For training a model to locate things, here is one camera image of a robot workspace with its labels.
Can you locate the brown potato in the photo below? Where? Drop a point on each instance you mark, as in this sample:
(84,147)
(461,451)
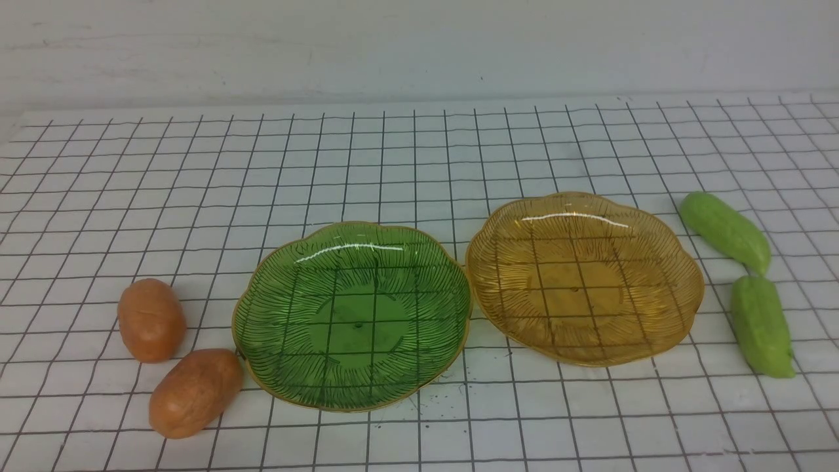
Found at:
(151,321)
(195,392)

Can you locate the green okra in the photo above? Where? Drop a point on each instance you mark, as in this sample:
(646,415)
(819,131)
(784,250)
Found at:
(726,230)
(761,328)

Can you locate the green glass plate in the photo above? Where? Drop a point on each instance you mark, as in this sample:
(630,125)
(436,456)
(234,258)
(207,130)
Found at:
(354,316)

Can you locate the amber glass plate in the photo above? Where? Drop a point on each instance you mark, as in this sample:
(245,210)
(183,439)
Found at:
(584,280)

